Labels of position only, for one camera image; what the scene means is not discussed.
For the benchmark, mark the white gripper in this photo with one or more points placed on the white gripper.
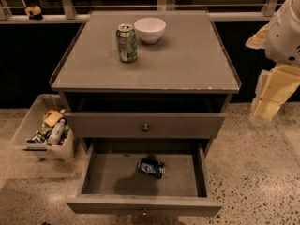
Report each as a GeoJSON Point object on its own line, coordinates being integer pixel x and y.
{"type": "Point", "coordinates": [283, 37]}

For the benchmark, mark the grey cabinet with counter top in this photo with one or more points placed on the grey cabinet with counter top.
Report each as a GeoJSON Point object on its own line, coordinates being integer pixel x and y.
{"type": "Point", "coordinates": [186, 71]}

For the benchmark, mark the brass upper drawer knob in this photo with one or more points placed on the brass upper drawer knob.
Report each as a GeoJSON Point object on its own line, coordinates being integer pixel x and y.
{"type": "Point", "coordinates": [145, 128]}

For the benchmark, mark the brass drawer knob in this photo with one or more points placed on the brass drawer knob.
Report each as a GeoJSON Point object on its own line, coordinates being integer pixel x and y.
{"type": "Point", "coordinates": [145, 128]}
{"type": "Point", "coordinates": [145, 212]}

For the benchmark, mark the green soda can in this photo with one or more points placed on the green soda can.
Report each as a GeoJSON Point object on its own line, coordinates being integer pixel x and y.
{"type": "Point", "coordinates": [126, 42]}

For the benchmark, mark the grey upper drawer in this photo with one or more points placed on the grey upper drawer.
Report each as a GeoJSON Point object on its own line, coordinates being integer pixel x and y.
{"type": "Point", "coordinates": [174, 125]}

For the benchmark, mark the brass middle drawer knob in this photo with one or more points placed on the brass middle drawer knob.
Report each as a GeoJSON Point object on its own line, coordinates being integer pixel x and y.
{"type": "Point", "coordinates": [145, 212]}

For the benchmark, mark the grey open middle drawer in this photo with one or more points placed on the grey open middle drawer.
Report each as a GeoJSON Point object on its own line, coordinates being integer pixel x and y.
{"type": "Point", "coordinates": [112, 184]}

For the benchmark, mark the white ceramic bowl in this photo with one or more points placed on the white ceramic bowl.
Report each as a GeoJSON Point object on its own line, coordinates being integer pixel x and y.
{"type": "Point", "coordinates": [150, 30]}

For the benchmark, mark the metal window railing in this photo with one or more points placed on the metal window railing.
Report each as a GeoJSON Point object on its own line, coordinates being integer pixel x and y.
{"type": "Point", "coordinates": [77, 11]}

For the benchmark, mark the yellow sponge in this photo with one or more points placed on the yellow sponge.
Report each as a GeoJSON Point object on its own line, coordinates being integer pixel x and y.
{"type": "Point", "coordinates": [53, 118]}

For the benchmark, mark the white plastic bottle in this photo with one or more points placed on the white plastic bottle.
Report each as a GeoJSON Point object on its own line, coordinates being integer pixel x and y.
{"type": "Point", "coordinates": [57, 132]}

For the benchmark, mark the yellow and black toy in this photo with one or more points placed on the yellow and black toy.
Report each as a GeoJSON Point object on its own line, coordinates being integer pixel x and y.
{"type": "Point", "coordinates": [34, 13]}

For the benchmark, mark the dark snack packet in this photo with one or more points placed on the dark snack packet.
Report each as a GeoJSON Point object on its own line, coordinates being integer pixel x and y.
{"type": "Point", "coordinates": [37, 138]}

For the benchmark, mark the clear plastic storage bin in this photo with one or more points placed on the clear plastic storage bin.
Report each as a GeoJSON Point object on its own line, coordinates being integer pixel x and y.
{"type": "Point", "coordinates": [33, 122]}

